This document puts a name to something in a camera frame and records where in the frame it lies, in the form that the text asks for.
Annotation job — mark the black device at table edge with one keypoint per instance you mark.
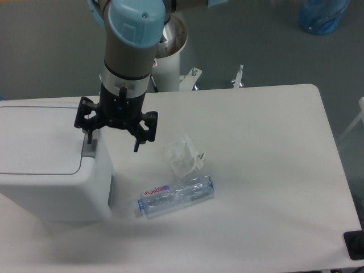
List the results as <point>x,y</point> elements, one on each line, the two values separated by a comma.
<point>354,244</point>

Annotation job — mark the clear plastic water bottle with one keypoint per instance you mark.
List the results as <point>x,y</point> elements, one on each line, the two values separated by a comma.
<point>168,198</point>

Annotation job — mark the white trash can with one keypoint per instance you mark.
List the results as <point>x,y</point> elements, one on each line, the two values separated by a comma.
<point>82,196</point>

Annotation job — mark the blue water jug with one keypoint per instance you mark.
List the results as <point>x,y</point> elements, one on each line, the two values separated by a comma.
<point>321,17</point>

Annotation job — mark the crumpled white plastic wrapper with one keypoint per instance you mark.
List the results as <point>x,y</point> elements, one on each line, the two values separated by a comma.
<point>183,157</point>

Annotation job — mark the white frame at right edge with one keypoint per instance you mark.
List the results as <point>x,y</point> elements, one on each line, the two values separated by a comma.
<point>354,122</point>

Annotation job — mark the white trash can lid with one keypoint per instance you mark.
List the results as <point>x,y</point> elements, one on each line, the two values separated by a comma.
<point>40,141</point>

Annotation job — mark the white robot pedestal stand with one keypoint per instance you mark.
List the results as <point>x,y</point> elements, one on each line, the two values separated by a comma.
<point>170,65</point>

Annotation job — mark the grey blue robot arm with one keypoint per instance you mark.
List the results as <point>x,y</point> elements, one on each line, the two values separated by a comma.
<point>132,7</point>

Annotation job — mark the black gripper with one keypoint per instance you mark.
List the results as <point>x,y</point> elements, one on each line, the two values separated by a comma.
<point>124,111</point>

